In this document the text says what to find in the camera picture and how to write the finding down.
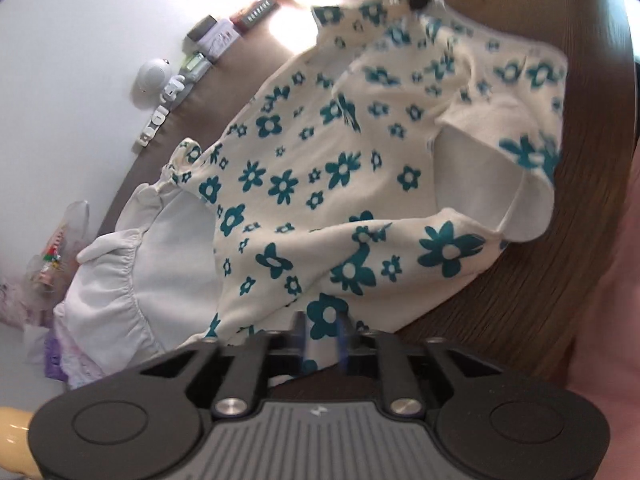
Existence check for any yellow thermos jug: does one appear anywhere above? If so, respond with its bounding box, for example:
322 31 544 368
0 406 42 477

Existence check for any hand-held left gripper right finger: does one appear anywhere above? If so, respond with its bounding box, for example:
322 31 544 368
336 312 503 418

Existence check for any white robot-shaped speaker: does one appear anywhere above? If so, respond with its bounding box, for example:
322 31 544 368
135 57 195 111

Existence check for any purple cloth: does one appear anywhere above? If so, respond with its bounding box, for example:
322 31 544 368
43 332 69 384

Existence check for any dark grey box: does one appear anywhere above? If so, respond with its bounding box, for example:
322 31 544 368
186 15 219 41

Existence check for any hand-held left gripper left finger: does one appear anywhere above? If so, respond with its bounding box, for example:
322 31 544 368
137 312 308 418

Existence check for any clear plastic snack bag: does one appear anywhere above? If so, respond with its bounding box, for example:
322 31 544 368
27 200 92 322

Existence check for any white teal floral garment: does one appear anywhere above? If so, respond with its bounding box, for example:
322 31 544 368
52 0 571 391

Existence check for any small green label box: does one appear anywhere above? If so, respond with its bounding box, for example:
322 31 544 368
181 51 215 84

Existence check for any person's pink clothing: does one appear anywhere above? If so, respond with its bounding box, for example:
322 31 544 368
564 160 640 480

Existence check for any pink floral garment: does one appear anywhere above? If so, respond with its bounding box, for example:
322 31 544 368
54 320 107 392

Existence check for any white letter ornament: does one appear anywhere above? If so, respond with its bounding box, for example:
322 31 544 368
132 104 174 151

